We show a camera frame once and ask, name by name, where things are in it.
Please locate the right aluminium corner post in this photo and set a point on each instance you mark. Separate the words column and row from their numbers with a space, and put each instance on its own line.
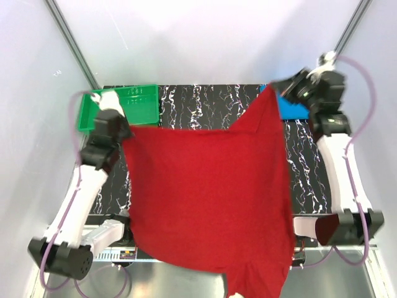
column 352, row 25

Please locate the right small connector board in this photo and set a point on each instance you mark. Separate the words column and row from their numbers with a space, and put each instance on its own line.
column 298, row 259

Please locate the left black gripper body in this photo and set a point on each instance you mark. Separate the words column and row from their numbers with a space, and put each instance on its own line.
column 115, row 143

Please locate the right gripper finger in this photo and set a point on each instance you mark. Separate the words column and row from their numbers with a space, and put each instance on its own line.
column 290, row 93
column 279, row 85

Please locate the left aluminium corner post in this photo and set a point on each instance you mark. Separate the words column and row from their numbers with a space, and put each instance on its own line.
column 66, row 32

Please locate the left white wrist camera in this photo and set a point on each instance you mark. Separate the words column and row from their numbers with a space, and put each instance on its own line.
column 108, row 100

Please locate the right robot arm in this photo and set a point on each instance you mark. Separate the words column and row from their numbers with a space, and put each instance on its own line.
column 352, row 220

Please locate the folded blue t shirt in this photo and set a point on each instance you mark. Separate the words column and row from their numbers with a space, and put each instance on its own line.
column 289, row 111

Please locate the small connector board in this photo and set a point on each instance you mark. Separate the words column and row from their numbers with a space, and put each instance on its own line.
column 298, row 259
column 128, row 254

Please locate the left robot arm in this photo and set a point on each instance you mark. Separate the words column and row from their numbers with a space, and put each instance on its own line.
column 64, row 249

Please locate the red t shirt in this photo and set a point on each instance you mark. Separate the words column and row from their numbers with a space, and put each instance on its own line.
column 217, row 200

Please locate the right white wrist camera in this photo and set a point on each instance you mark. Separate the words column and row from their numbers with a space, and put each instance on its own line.
column 326, row 62

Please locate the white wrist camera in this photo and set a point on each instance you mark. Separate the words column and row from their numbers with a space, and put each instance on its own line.
column 326, row 62
column 108, row 100

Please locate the left small connector board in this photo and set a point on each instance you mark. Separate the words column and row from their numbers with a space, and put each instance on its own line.
column 128, row 254

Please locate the aluminium corner post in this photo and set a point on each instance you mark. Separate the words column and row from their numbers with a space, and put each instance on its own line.
column 352, row 25
column 66, row 32

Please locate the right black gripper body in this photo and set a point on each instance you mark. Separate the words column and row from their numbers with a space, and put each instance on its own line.
column 307, row 89

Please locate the green plastic tray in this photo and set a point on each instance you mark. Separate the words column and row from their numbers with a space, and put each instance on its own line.
column 140, row 104

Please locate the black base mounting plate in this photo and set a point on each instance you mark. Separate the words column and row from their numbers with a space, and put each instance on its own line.
column 300, row 244

